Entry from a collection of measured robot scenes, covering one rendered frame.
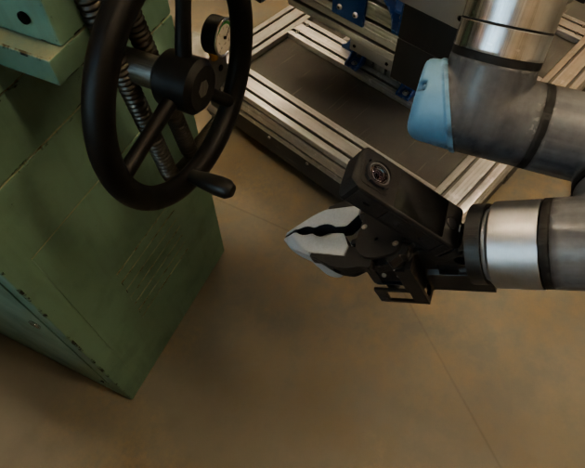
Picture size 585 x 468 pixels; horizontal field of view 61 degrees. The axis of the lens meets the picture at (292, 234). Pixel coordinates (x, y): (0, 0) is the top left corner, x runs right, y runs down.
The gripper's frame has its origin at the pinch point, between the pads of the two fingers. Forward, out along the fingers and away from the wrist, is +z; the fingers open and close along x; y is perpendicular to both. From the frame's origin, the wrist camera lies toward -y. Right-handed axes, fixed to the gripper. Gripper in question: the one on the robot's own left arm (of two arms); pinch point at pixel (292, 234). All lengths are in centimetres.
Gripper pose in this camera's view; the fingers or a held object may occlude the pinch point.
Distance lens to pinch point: 53.7
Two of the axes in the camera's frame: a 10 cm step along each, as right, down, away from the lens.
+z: -8.1, 0.2, 5.9
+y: 4.8, 6.0, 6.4
